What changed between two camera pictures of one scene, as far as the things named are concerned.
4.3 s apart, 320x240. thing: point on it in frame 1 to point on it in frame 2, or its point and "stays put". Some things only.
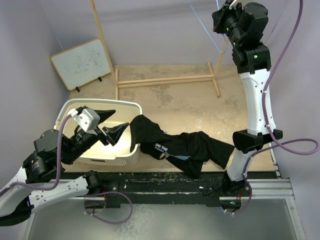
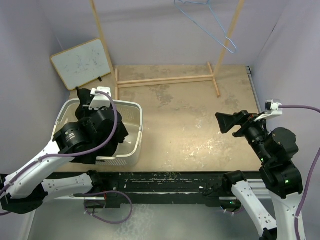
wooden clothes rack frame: (207, 79) stays put
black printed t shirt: (187, 150) to (84, 98)
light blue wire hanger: (218, 7) to (205, 2)
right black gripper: (219, 15) to (226, 121)
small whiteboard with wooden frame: (82, 64) stays put
